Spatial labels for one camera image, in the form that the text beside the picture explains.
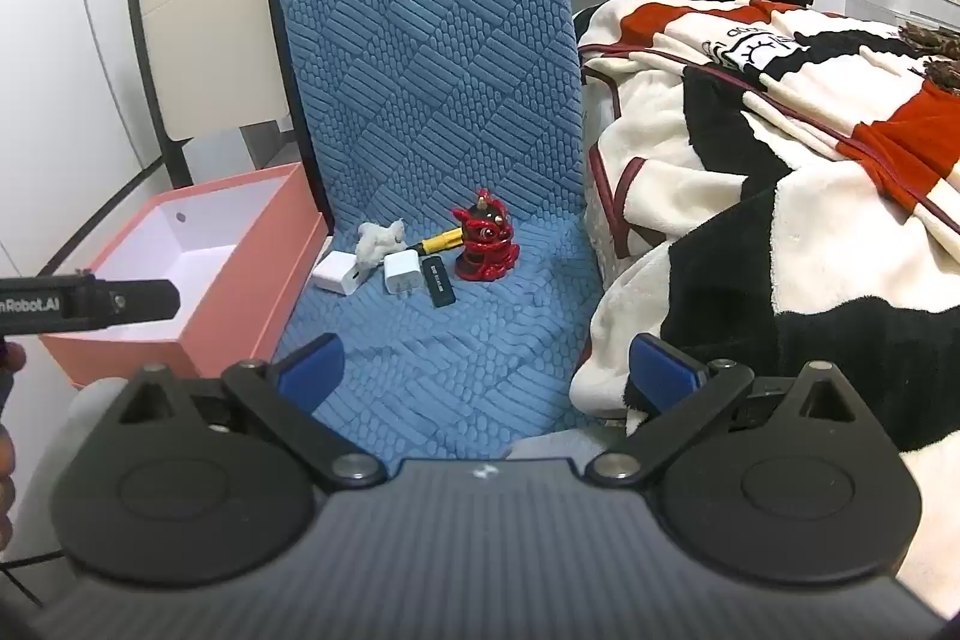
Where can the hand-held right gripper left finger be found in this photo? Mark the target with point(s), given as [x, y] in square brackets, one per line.
[311, 370]

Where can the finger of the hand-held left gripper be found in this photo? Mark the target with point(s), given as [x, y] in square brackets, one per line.
[142, 299]

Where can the cream folding chair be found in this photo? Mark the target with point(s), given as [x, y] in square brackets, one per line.
[202, 33]

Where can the black rectangular lighter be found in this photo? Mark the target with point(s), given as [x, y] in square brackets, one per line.
[440, 284]

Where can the person's left hand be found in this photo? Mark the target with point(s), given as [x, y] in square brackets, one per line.
[6, 482]

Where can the cream red black printed blanket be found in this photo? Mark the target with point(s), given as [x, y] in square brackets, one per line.
[787, 197]

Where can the red lion figurine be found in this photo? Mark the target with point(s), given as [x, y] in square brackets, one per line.
[486, 239]

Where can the small white plush toy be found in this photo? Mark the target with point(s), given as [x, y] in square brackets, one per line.
[379, 239]

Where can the white plug charger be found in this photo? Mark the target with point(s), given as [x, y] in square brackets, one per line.
[401, 272]

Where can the white power adapter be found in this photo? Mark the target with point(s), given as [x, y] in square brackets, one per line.
[337, 274]

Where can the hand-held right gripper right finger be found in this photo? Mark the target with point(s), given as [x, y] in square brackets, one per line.
[664, 370]

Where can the blue textured seat cover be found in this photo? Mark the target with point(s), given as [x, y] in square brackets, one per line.
[450, 85]

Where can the pink cardboard box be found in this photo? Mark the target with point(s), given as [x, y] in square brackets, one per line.
[247, 280]

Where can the brown leopard print fabric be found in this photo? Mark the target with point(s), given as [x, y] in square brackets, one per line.
[934, 48]

